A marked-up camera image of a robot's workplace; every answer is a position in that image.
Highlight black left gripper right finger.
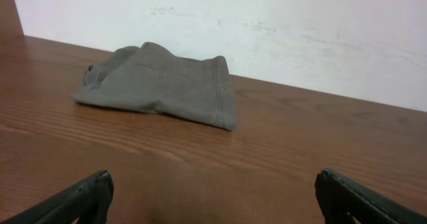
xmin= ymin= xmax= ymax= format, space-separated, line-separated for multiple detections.
xmin=315 ymin=169 xmax=426 ymax=224

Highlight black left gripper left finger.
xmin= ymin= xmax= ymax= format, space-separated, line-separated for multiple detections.
xmin=1 ymin=170 xmax=114 ymax=224

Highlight grey shorts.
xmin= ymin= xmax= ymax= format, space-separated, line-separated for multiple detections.
xmin=73 ymin=42 xmax=238 ymax=131

